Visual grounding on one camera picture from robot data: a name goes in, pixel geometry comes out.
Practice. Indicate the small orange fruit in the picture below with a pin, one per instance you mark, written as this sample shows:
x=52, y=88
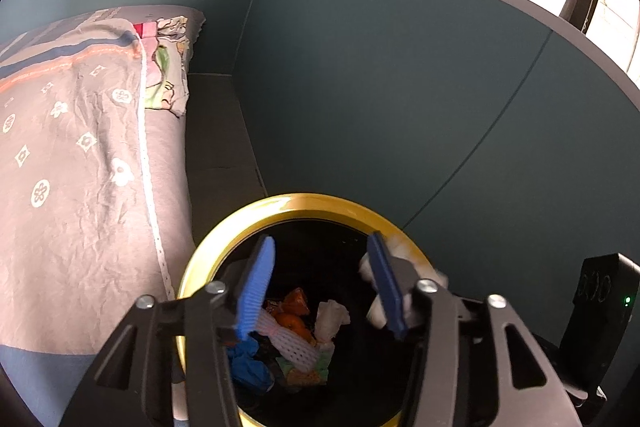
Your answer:
x=292, y=323

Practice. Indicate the white tissue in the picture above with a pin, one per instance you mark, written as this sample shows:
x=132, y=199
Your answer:
x=376, y=313
x=330, y=317

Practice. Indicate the items inside bin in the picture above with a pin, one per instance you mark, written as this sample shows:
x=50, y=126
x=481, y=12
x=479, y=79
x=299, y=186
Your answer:
x=305, y=374

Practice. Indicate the colourful printed cloth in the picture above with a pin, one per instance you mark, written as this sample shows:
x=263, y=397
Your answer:
x=167, y=72

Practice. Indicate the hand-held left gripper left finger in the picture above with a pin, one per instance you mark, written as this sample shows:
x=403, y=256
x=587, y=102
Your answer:
x=257, y=287

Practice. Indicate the black bin with yellow rim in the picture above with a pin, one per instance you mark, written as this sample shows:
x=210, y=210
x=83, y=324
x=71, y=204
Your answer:
x=310, y=207

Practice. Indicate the blue glove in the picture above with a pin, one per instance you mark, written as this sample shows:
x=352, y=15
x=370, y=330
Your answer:
x=250, y=369

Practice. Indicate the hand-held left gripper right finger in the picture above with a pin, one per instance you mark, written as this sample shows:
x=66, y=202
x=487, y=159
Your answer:
x=385, y=287

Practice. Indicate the grey patterned blanket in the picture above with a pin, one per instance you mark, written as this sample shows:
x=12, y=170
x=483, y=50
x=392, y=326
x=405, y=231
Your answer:
x=75, y=182

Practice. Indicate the white foam fruit net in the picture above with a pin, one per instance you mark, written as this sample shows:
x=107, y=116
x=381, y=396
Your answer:
x=292, y=342

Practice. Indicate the orange snack wrapper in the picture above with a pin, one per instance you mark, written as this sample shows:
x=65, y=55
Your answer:
x=295, y=299

